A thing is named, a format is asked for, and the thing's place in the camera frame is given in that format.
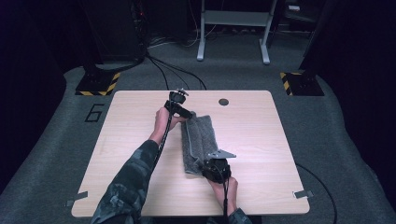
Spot hand-held gripper cable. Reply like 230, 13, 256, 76
221, 173, 231, 224
151, 99, 176, 171

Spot right hand-held gripper cable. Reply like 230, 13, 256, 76
221, 173, 231, 224

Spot black floor cable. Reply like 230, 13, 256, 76
153, 60, 191, 91
148, 55, 208, 91
294, 162, 339, 224
146, 53, 171, 91

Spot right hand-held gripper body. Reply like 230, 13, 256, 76
206, 149, 237, 183

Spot white cable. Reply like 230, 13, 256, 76
148, 22, 218, 49

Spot white metal stand frame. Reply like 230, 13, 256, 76
196, 0, 278, 65

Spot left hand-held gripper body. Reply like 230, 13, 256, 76
163, 88, 191, 117

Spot grey towel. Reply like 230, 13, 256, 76
180, 110, 220, 176

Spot person's right hand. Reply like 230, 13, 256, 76
207, 175, 239, 205

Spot black cabinet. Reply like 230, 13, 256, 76
82, 0, 145, 64

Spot grey tape strip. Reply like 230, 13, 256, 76
64, 190, 90, 208
292, 189, 314, 200

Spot dark box with white label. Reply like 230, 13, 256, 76
283, 0, 316, 23

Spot person's left hand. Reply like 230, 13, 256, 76
151, 106, 188, 140

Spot dark curtain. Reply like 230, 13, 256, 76
0, 0, 68, 197
306, 0, 396, 203

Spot left hand-held gripper cable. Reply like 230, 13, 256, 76
151, 99, 176, 171

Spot black yellow striped stand base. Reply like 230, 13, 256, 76
278, 71, 325, 97
75, 71, 121, 97

